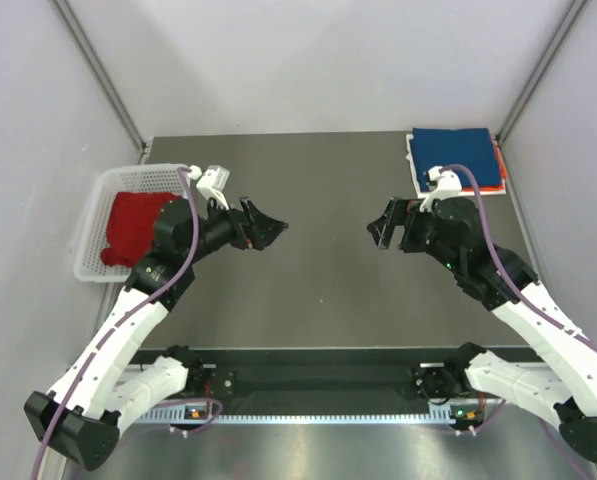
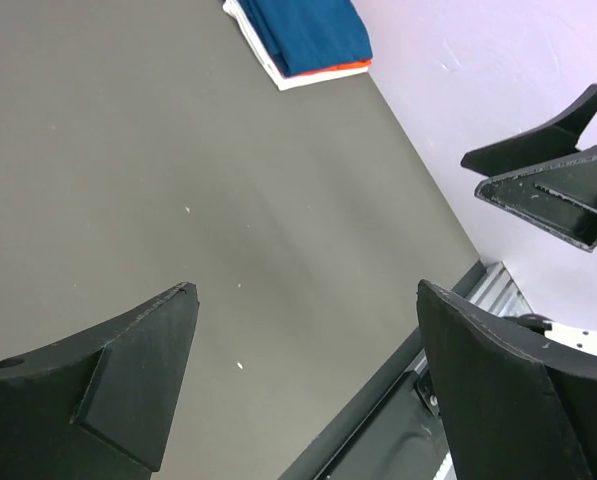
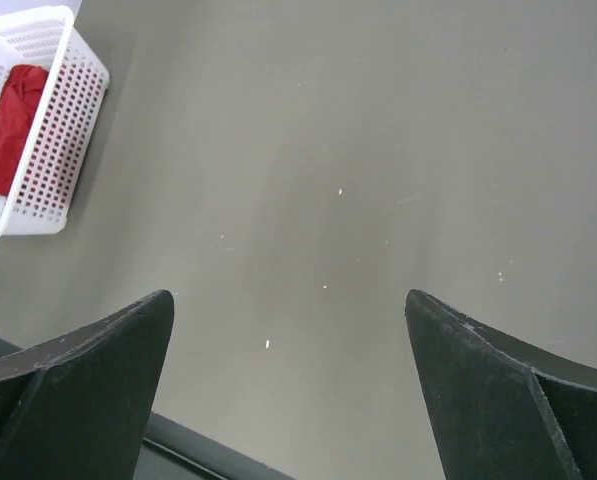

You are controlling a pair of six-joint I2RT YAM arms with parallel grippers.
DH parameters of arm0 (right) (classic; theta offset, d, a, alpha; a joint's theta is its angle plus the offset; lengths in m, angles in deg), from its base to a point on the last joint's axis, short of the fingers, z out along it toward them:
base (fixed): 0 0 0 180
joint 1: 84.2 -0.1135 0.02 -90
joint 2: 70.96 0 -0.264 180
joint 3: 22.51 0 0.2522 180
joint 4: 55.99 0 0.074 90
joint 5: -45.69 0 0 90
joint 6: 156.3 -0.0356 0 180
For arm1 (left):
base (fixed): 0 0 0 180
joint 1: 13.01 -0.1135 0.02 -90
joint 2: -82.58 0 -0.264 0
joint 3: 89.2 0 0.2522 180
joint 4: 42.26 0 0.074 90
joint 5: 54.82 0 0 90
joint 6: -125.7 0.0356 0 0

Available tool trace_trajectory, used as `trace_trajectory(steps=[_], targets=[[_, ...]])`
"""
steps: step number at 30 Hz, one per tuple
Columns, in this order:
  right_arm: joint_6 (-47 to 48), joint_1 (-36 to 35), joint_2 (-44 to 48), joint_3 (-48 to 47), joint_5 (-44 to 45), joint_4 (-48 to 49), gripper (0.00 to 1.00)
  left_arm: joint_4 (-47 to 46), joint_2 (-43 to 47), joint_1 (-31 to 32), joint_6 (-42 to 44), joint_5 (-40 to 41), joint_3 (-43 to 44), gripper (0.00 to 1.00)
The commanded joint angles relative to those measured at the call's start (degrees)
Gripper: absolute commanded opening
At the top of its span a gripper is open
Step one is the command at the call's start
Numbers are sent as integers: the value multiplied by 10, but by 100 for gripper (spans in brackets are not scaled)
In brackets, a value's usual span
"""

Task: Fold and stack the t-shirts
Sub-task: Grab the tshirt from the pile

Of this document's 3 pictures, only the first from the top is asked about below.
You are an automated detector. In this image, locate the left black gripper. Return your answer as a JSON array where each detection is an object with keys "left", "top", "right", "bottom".
[{"left": 183, "top": 192, "right": 288, "bottom": 264}]

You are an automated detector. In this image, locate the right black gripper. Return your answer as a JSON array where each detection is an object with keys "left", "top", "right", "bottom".
[{"left": 367, "top": 196, "right": 463, "bottom": 273}]

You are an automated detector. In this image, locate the red t-shirt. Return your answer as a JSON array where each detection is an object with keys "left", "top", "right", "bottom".
[{"left": 100, "top": 192, "right": 177, "bottom": 268}]

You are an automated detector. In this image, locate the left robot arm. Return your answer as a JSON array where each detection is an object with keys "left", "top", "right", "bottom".
[{"left": 24, "top": 197, "right": 288, "bottom": 471}]

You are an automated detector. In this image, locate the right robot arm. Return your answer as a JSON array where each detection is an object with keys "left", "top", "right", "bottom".
[{"left": 367, "top": 197, "right": 597, "bottom": 464}]

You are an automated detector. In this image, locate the folded white t-shirt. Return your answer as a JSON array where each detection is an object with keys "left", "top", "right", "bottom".
[{"left": 405, "top": 132, "right": 507, "bottom": 200}]

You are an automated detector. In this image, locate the white plastic basket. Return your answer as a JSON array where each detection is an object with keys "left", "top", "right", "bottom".
[{"left": 73, "top": 164, "right": 183, "bottom": 283}]

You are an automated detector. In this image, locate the folded blue t-shirt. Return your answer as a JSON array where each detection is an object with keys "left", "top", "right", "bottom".
[{"left": 410, "top": 126, "right": 503, "bottom": 193}]

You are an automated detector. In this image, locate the folded orange t-shirt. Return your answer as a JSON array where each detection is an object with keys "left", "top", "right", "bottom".
[{"left": 464, "top": 142, "right": 507, "bottom": 195}]

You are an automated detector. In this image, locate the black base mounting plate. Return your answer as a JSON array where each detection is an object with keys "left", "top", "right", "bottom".
[{"left": 190, "top": 347, "right": 458, "bottom": 397}]

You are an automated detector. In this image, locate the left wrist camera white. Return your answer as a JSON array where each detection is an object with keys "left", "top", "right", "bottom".
[{"left": 188, "top": 165, "right": 230, "bottom": 210}]

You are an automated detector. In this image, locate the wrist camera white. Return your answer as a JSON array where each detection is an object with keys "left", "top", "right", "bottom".
[
  {"left": 188, "top": 165, "right": 230, "bottom": 210},
  {"left": 420, "top": 166, "right": 462, "bottom": 212}
]

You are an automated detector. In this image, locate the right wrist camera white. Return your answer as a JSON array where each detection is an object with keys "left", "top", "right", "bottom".
[{"left": 420, "top": 166, "right": 462, "bottom": 212}]

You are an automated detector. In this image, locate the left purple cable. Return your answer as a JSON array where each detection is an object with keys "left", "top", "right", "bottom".
[{"left": 30, "top": 167, "right": 202, "bottom": 480}]

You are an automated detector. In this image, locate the slotted grey cable duct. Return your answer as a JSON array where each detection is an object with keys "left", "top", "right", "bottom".
[{"left": 137, "top": 399, "right": 484, "bottom": 426}]

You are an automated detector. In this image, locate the left aluminium frame post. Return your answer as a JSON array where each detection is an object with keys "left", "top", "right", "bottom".
[{"left": 48, "top": 0, "right": 148, "bottom": 157}]

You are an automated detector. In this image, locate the aluminium frame post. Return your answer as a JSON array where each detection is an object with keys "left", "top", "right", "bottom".
[
  {"left": 48, "top": 0, "right": 148, "bottom": 157},
  {"left": 495, "top": 0, "right": 590, "bottom": 146}
]

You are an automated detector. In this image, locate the right aluminium frame post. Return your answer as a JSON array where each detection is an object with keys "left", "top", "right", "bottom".
[{"left": 495, "top": 0, "right": 590, "bottom": 146}]

